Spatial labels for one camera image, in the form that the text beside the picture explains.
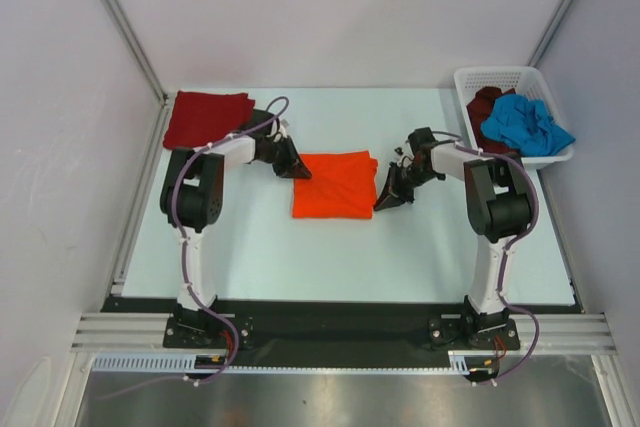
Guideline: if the dark red shirt in basket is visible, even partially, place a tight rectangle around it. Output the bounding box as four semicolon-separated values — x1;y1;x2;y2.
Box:
466;86;519;155

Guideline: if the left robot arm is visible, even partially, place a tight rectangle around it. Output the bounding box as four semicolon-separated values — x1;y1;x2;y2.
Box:
160;109;312;349

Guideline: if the orange t shirt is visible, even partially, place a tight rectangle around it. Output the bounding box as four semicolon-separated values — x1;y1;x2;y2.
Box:
292;151;378;220

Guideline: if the white plastic basket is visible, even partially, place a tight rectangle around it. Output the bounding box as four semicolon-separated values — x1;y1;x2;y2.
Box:
454;66;575;169

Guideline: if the folded dark red shirt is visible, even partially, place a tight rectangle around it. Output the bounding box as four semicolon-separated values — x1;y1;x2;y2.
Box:
163;91;255;150

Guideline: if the right aluminium frame post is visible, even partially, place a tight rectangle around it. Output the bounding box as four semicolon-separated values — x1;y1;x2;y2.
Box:
527;0;577;67

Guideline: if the white slotted cable duct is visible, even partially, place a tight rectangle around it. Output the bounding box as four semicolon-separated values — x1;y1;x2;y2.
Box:
93;351;498;374

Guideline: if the left aluminium frame post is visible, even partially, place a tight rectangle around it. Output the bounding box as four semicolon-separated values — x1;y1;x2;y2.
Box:
100;0;168;105

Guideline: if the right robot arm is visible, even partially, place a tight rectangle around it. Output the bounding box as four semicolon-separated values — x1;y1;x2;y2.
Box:
373;127;539;350

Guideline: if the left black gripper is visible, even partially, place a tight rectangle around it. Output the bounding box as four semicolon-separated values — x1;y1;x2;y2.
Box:
258;135;310;180

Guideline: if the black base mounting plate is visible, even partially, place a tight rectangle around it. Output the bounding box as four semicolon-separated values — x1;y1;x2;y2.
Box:
99;298;584;371

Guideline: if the aluminium frame post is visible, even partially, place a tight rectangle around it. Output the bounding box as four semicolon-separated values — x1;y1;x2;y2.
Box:
527;0;577;67
100;0;168;105

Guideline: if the blue crumpled t shirt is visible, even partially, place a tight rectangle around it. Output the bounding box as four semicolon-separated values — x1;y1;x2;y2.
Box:
481;94;576;157

